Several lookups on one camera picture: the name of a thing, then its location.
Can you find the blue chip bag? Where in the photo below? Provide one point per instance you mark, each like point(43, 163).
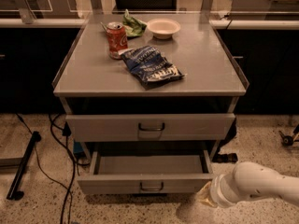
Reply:
point(150, 67)

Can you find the grey top drawer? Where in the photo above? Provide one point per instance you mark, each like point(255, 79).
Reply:
point(152, 127)

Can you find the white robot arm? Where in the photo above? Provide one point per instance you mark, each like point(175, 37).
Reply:
point(249, 182)

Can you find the green chip bag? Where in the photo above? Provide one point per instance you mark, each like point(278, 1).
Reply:
point(133, 26)

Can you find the black metal floor bar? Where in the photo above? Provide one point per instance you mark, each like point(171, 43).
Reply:
point(14, 193)

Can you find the red soda can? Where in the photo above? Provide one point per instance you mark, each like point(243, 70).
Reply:
point(117, 39)

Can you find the white paper bowl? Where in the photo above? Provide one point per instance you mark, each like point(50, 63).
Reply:
point(163, 28)

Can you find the black chair wheel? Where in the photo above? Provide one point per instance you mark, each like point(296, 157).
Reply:
point(289, 140)

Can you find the black caster wheel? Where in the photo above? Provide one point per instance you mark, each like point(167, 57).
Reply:
point(225, 158)

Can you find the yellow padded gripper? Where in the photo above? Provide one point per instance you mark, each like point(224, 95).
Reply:
point(217, 191)

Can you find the grey drawer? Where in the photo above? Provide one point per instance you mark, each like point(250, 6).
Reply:
point(152, 127)
point(146, 175)

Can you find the grey drawer cabinet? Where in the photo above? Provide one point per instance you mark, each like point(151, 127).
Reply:
point(94, 84)

